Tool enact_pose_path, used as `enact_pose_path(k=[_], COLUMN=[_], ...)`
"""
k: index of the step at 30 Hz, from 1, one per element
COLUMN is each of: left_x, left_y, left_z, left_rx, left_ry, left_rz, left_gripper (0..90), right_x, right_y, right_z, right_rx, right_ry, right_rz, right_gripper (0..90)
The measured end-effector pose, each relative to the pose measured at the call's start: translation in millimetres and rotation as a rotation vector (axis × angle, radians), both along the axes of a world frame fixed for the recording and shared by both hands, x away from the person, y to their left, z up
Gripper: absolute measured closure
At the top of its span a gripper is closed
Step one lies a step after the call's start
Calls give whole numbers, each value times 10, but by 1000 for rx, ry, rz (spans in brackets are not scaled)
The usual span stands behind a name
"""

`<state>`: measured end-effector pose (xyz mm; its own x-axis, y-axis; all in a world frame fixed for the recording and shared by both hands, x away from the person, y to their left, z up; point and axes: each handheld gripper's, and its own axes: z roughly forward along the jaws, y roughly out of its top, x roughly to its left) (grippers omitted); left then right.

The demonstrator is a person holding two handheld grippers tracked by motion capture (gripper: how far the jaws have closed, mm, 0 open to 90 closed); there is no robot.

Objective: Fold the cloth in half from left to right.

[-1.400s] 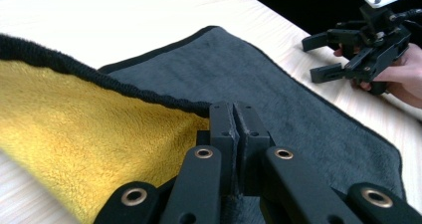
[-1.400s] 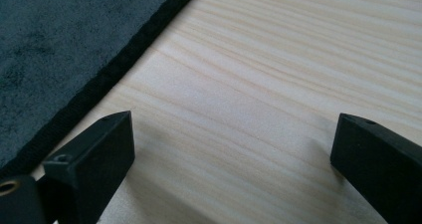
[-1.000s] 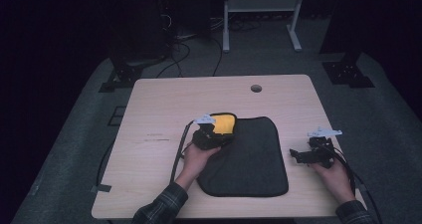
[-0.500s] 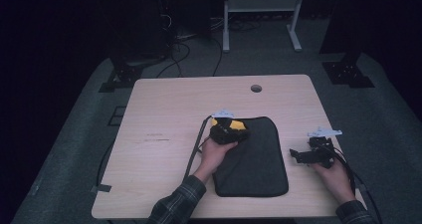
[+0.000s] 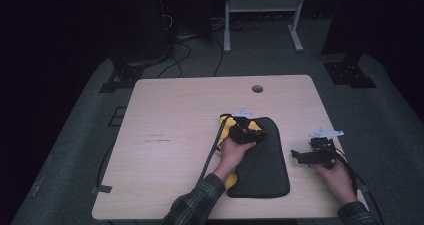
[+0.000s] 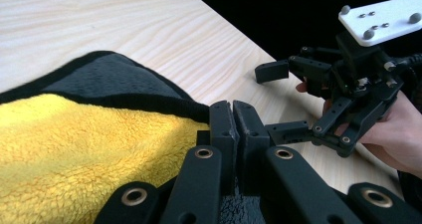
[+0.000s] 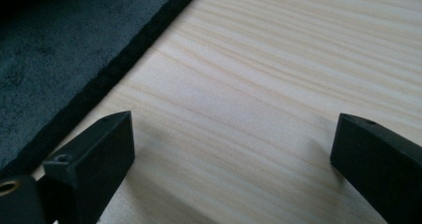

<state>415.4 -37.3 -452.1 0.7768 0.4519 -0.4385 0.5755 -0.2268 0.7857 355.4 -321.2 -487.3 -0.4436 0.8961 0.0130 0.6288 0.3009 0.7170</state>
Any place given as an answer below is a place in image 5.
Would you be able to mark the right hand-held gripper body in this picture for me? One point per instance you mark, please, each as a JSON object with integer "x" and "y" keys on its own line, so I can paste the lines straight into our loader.
{"x": 321, "y": 151}

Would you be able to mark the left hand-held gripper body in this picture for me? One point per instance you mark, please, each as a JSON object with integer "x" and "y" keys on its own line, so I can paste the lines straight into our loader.
{"x": 243, "y": 133}

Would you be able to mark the yellow cloth with dark back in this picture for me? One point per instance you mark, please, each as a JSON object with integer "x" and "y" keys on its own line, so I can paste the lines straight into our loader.
{"x": 263, "y": 165}

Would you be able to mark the person's left hand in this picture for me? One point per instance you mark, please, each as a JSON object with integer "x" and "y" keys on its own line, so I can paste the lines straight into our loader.
{"x": 233, "y": 156}

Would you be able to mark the person's right hand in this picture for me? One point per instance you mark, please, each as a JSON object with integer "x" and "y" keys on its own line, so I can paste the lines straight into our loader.
{"x": 335, "y": 181}

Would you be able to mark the grey tape strip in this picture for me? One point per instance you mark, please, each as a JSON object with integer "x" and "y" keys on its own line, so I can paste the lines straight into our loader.
{"x": 101, "y": 189}
{"x": 363, "y": 187}

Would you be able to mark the white metal stand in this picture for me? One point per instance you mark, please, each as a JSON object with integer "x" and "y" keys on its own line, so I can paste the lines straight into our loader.
{"x": 263, "y": 4}

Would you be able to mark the black stand base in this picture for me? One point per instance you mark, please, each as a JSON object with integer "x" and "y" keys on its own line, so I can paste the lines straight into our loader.
{"x": 123, "y": 76}

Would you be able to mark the dark equipment rack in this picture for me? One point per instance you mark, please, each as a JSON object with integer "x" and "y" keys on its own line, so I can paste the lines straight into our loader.
{"x": 143, "y": 21}

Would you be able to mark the black floor base plate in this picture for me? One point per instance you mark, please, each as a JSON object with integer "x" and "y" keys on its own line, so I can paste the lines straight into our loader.
{"x": 348, "y": 75}

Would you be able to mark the dark floor outlet frame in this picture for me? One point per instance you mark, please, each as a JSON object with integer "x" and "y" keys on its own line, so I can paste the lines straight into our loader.
{"x": 117, "y": 116}

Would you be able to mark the dark post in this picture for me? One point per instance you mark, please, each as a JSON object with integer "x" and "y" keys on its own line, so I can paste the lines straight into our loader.
{"x": 346, "y": 21}

